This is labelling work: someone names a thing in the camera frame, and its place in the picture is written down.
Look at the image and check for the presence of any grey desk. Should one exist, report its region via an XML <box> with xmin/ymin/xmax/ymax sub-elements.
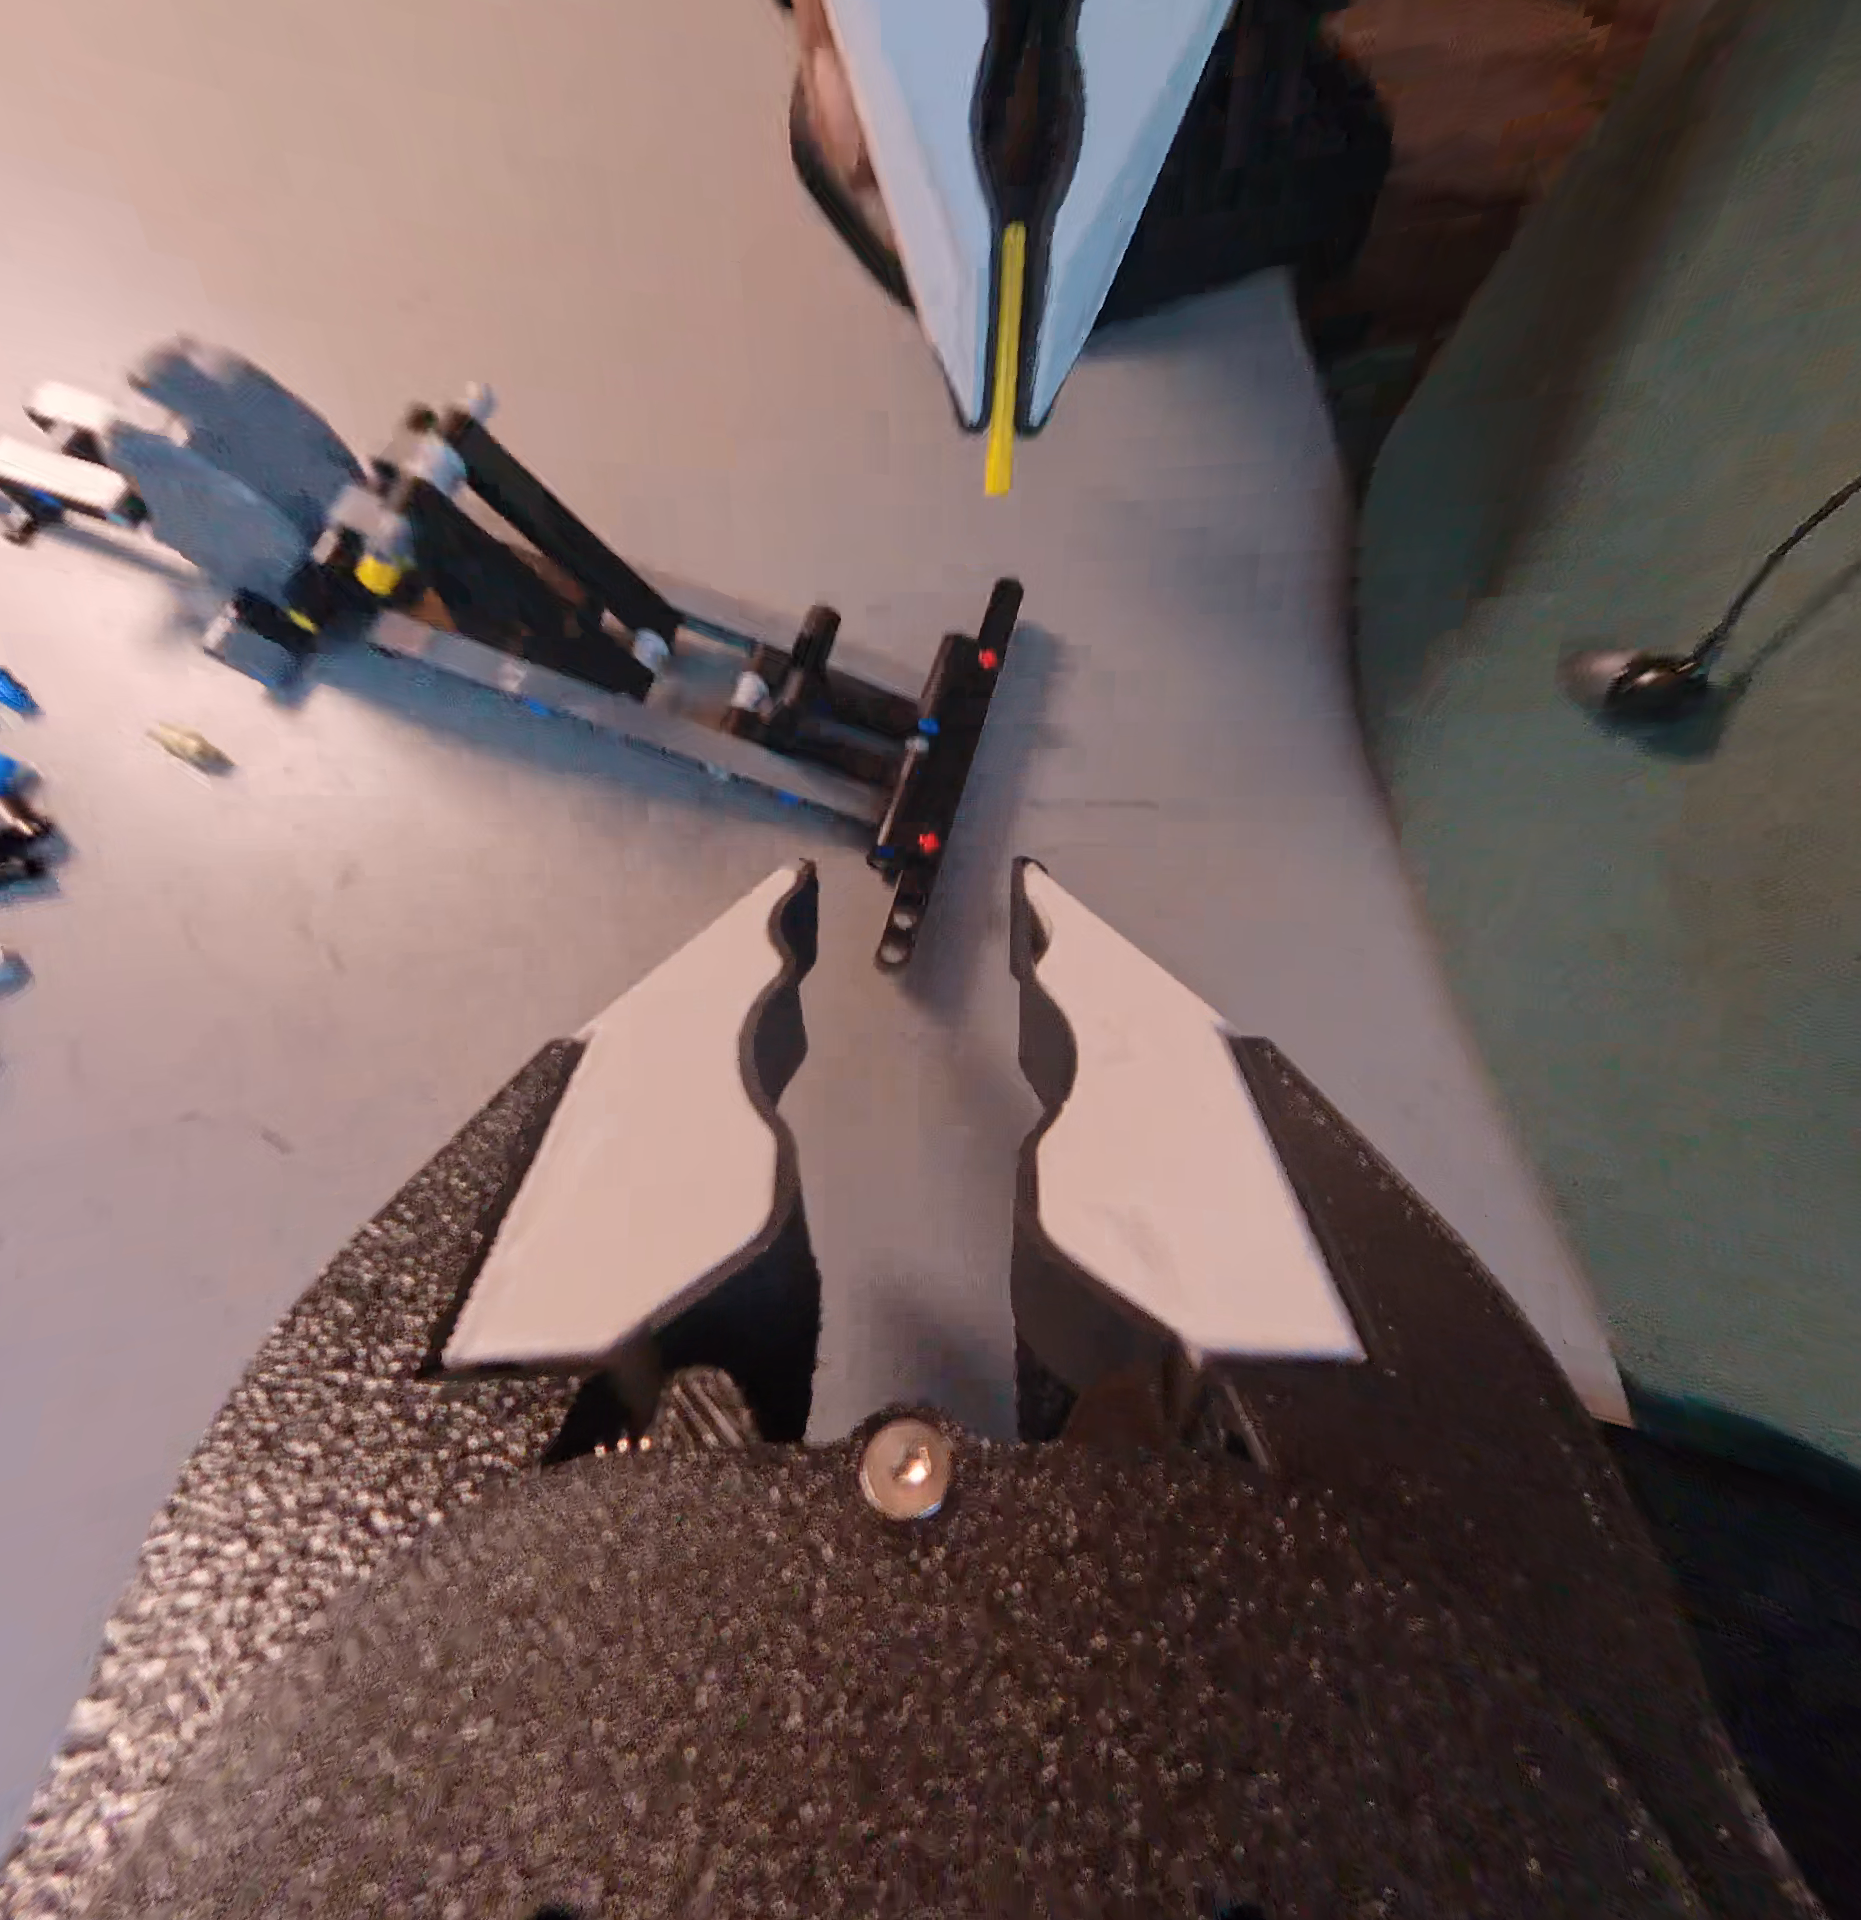
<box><xmin>0</xmin><ymin>0</ymin><xmax>1635</xmax><ymax>1879</ymax></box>

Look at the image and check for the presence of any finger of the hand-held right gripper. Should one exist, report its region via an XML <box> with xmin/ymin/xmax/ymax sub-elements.
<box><xmin>822</xmin><ymin>0</ymin><xmax>1007</xmax><ymax>439</ymax></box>
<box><xmin>1020</xmin><ymin>0</ymin><xmax>1239</xmax><ymax>439</ymax></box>

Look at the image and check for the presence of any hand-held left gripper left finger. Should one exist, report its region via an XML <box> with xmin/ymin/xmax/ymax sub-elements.
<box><xmin>442</xmin><ymin>862</ymin><xmax>818</xmax><ymax>1428</ymax></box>

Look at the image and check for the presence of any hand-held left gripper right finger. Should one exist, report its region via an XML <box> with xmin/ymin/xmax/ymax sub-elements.
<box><xmin>1009</xmin><ymin>858</ymin><xmax>1367</xmax><ymax>1455</ymax></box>

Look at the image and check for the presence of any grey black toy chassis assembly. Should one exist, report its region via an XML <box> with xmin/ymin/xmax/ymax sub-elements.
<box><xmin>0</xmin><ymin>337</ymin><xmax>1028</xmax><ymax>975</ymax></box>

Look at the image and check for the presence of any yellow toy axle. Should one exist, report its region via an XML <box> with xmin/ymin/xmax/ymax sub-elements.
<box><xmin>985</xmin><ymin>223</ymin><xmax>1028</xmax><ymax>499</ymax></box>

